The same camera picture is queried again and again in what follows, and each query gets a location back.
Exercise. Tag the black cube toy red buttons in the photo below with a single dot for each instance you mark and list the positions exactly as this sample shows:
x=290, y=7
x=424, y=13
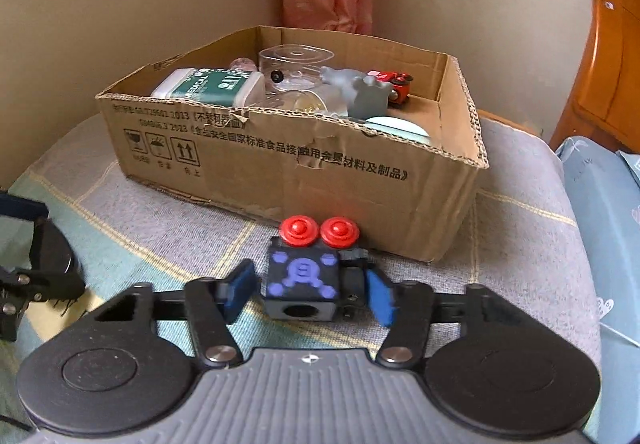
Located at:
x=300, y=274

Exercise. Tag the green and white box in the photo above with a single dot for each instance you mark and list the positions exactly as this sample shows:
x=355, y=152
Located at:
x=210, y=85

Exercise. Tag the grey toy animal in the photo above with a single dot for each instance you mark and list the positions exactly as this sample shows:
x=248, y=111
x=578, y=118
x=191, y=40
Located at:
x=362, y=94

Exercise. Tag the brown cardboard box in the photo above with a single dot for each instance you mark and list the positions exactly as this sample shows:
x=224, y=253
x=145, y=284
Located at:
x=350, y=194

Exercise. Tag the orange wooden bed headboard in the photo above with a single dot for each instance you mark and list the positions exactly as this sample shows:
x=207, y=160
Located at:
x=610, y=74

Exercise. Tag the light green round lid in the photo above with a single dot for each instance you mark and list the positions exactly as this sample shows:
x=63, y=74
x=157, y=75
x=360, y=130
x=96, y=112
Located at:
x=400, y=127

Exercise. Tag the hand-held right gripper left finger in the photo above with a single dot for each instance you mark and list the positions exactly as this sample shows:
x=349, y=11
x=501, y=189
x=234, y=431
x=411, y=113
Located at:
x=240, y=291

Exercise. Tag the red toy car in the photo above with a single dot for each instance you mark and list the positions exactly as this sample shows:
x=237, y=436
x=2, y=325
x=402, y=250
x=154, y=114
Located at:
x=385, y=76

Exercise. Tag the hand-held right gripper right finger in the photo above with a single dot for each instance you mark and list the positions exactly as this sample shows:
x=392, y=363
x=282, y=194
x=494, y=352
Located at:
x=380, y=296

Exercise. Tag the blue flowered bedsheet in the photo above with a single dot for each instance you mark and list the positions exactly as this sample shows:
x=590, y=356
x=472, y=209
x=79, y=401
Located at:
x=620, y=249

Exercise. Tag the clear plastic cup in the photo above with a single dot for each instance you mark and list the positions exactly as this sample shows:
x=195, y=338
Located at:
x=305, y=99

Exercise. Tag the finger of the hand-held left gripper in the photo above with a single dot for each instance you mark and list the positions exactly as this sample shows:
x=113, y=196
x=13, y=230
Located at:
x=22, y=209
x=30, y=286

